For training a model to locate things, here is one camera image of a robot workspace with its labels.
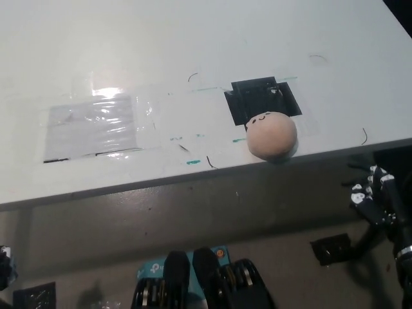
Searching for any black tape floor patch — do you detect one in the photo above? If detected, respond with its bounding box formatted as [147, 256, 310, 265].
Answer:
[310, 232, 354, 267]
[12, 282, 57, 309]

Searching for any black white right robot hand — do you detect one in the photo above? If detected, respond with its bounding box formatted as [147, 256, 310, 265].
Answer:
[350, 165, 412, 256]

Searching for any pink dumpling plush toy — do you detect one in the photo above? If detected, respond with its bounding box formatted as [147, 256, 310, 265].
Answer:
[245, 111, 299, 165]

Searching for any clear plastic sheet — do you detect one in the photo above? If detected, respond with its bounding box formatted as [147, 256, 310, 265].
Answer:
[42, 94, 144, 164]

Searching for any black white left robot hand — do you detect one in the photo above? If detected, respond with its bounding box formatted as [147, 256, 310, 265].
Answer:
[0, 245, 19, 291]

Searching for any teal router box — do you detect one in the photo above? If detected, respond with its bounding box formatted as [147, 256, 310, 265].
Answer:
[136, 245, 231, 309]

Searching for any black tape mask patch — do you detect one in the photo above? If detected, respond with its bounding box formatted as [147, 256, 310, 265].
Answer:
[223, 76, 303, 127]

